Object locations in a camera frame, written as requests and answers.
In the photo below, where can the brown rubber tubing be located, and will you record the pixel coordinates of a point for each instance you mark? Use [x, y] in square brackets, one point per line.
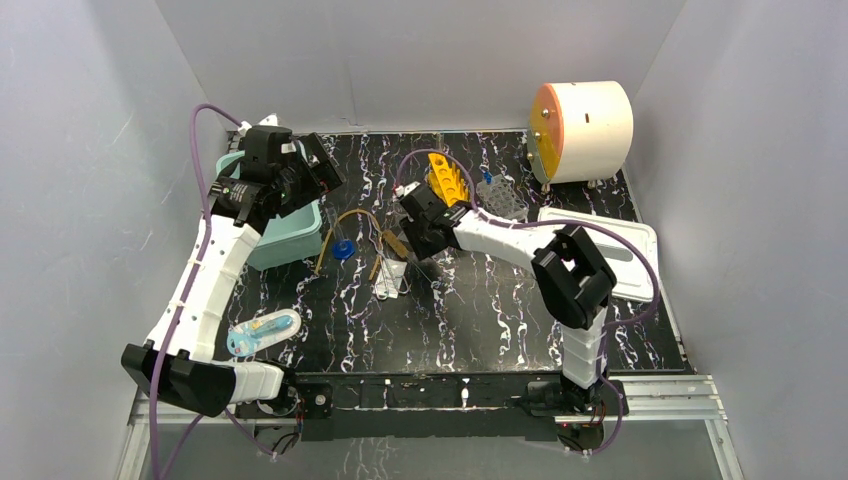
[337, 229]

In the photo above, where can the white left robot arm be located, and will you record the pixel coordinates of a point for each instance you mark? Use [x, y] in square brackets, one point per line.
[176, 364]

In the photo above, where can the blue round cap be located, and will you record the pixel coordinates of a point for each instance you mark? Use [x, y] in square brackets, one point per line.
[343, 249]

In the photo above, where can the teal plastic bin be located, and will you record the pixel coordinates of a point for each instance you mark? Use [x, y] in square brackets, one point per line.
[291, 228]

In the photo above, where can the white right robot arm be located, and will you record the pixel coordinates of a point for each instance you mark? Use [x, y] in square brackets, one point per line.
[572, 276]

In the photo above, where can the cream cylindrical drum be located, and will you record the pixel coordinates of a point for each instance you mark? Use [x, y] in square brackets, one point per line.
[579, 131]

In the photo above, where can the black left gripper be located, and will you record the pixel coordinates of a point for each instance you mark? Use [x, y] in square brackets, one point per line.
[317, 172]

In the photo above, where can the white plastic bin lid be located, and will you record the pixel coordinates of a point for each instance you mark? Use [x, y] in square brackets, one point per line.
[633, 281]

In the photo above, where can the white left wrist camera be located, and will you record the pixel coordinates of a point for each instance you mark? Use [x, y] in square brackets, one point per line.
[270, 120]

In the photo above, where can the aluminium frame rail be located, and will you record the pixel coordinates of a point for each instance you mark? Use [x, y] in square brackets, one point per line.
[540, 394]

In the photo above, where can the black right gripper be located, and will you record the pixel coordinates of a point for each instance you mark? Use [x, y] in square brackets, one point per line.
[421, 251]

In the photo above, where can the clear acrylic tube rack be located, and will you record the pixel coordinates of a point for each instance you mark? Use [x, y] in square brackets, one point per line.
[500, 199]

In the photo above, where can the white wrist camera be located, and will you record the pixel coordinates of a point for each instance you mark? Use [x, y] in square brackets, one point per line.
[270, 120]
[402, 190]

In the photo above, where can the yellow test tube rack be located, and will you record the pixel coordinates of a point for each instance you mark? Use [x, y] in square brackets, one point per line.
[446, 180]

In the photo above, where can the brown test tube brush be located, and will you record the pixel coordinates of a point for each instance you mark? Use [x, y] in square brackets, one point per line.
[395, 244]

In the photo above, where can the packaged blue pipette bulb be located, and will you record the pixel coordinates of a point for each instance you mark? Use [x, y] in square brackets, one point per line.
[249, 337]

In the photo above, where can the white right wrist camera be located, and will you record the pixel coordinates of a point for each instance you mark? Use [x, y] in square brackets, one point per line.
[402, 190]

